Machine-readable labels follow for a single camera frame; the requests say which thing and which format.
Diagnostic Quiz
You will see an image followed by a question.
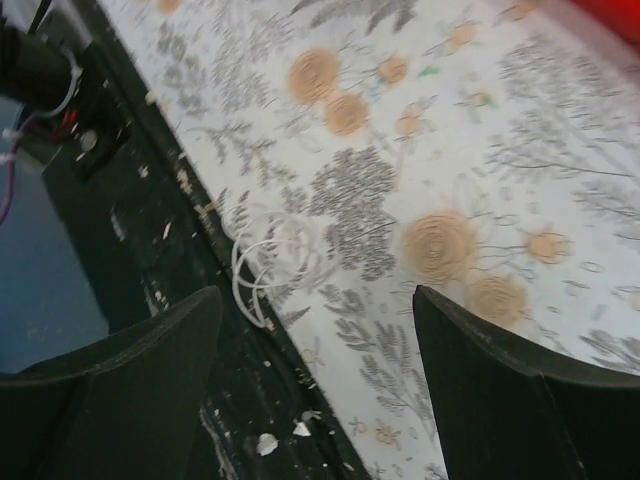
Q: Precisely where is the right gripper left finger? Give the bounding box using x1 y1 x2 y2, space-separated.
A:
1 286 223 479

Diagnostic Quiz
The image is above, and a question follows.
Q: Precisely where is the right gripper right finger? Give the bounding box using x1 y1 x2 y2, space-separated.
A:
413 286 639 479

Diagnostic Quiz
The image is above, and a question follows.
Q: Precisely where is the white cable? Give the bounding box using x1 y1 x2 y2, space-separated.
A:
222 202 336 329

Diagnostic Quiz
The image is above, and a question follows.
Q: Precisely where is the red double plastic bin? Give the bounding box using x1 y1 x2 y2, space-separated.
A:
573 0 640 49

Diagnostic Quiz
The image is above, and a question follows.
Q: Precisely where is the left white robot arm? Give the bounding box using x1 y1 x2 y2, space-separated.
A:
1 13 82 118

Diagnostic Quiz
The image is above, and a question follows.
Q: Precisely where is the floral table mat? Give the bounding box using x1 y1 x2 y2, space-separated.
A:
103 1 639 479

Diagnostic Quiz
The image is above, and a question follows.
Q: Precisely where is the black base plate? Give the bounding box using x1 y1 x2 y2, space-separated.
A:
41 1 367 479

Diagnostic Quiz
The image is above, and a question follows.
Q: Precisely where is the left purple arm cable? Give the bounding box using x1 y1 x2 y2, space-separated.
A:
0 112 39 226

